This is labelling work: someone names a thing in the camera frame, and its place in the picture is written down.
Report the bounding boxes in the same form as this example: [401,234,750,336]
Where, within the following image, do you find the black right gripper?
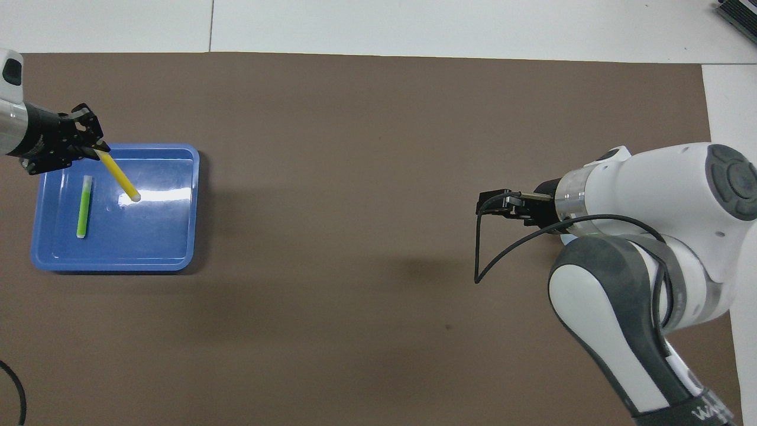
[477,177,573,234]

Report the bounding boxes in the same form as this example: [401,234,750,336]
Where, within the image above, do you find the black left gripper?
[21,104,111,176]

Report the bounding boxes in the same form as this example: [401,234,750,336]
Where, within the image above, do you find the yellow pen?
[95,149,141,204]

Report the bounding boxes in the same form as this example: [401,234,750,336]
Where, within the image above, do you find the green pen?
[76,176,94,239]

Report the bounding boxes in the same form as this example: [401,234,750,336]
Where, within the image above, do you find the blue plastic tray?
[31,143,200,273]

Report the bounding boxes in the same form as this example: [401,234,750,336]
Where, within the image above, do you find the brown table mat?
[0,52,745,426]

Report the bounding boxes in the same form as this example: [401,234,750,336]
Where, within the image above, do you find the grey laptop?
[716,0,757,37]

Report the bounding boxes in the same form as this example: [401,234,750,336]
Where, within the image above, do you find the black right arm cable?
[474,191,675,332]

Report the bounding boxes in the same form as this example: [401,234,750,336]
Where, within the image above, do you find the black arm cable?
[0,360,27,426]
[474,191,675,332]

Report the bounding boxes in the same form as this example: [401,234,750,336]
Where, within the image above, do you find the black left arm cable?
[0,360,27,426]

